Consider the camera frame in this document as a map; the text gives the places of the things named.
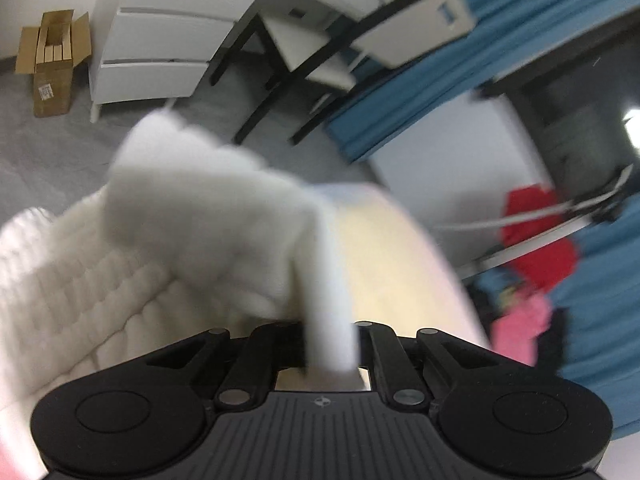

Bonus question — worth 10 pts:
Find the white knit hooded sweater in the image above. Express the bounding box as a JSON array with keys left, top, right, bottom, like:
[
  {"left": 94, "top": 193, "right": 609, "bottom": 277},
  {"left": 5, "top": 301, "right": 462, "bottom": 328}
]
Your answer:
[{"left": 1, "top": 110, "right": 362, "bottom": 404}]

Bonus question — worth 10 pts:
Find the black clothes pile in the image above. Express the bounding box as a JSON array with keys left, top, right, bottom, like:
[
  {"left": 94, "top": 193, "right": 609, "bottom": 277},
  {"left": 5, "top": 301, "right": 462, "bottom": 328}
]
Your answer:
[{"left": 466, "top": 286, "right": 568, "bottom": 375}]

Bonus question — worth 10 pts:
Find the pink garment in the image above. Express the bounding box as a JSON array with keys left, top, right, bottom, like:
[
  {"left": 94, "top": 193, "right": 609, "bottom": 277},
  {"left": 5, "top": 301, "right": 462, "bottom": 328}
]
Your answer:
[{"left": 490, "top": 288, "right": 552, "bottom": 366}]

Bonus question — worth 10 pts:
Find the red garment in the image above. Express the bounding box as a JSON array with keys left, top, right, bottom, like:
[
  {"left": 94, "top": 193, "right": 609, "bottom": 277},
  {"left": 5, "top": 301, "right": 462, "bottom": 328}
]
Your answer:
[{"left": 500, "top": 184, "right": 580, "bottom": 294}]

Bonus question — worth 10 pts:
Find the right blue curtain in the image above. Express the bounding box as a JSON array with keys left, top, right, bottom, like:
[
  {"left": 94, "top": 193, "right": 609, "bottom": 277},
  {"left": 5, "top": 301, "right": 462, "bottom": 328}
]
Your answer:
[{"left": 466, "top": 196, "right": 639, "bottom": 439}]

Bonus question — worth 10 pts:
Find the blue curtain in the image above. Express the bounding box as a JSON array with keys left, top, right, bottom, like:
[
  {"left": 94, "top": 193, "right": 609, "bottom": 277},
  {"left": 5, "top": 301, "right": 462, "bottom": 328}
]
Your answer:
[
  {"left": 466, "top": 196, "right": 639, "bottom": 439},
  {"left": 326, "top": 0, "right": 639, "bottom": 162}
]

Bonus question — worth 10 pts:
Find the pastel tie-dye bed sheet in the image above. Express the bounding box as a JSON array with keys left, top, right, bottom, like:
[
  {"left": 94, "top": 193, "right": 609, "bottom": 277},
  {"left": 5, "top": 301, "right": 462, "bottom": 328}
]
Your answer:
[{"left": 1, "top": 184, "right": 486, "bottom": 479}]

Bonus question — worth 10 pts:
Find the white tripod stand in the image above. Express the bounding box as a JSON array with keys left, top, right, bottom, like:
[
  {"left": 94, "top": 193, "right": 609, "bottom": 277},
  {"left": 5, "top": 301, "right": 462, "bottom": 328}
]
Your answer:
[{"left": 434, "top": 165, "right": 634, "bottom": 281}]

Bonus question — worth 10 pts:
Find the dark window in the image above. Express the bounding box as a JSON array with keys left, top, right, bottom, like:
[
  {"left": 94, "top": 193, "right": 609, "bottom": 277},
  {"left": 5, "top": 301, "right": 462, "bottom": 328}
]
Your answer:
[{"left": 478, "top": 34, "right": 639, "bottom": 198}]

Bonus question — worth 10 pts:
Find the cardboard box on floor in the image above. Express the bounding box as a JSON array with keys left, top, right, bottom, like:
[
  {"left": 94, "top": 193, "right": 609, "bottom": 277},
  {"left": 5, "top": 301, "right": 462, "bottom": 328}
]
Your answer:
[{"left": 14, "top": 10, "right": 92, "bottom": 118}]

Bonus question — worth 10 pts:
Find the black and white chair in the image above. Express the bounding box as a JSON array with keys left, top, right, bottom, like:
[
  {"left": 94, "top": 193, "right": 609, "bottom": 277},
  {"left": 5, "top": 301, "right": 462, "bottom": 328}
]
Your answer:
[{"left": 209, "top": 0, "right": 476, "bottom": 145}]

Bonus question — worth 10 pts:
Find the white dressing desk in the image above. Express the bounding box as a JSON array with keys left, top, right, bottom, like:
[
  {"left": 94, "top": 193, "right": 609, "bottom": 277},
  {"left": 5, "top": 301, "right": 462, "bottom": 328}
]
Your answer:
[{"left": 89, "top": 0, "right": 382, "bottom": 122}]

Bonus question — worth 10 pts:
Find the left blue curtain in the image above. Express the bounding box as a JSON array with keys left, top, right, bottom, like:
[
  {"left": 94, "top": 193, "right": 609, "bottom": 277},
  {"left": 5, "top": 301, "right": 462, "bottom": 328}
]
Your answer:
[{"left": 326, "top": 0, "right": 639, "bottom": 162}]

